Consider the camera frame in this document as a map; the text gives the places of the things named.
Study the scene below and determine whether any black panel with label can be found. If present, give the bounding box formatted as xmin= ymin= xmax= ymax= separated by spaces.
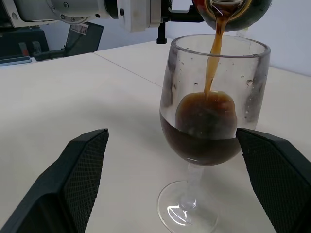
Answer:
xmin=64 ymin=21 xmax=104 ymax=58

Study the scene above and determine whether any wine glass with brown liquid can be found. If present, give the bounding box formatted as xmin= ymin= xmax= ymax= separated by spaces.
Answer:
xmin=157 ymin=34 xmax=271 ymax=233

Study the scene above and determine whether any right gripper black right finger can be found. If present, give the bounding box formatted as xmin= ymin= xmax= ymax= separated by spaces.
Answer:
xmin=236 ymin=128 xmax=311 ymax=233

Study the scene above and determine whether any dark background equipment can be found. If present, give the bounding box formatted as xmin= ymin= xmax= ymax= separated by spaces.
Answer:
xmin=0 ymin=26 xmax=68 ymax=66

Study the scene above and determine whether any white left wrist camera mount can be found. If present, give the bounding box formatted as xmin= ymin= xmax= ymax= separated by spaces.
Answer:
xmin=116 ymin=0 xmax=172 ymax=33

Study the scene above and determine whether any dark sauce bottle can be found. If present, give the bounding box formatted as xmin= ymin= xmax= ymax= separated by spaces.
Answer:
xmin=191 ymin=0 xmax=273 ymax=33

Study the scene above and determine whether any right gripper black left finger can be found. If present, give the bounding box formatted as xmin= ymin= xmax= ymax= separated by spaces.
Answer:
xmin=0 ymin=128 xmax=109 ymax=233

